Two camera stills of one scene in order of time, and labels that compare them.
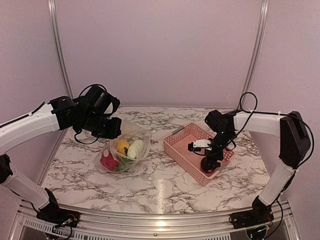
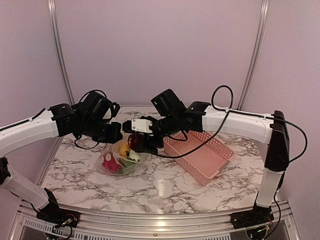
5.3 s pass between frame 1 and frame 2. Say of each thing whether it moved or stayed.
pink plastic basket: stayed
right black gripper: moved
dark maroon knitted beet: moved
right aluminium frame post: stayed
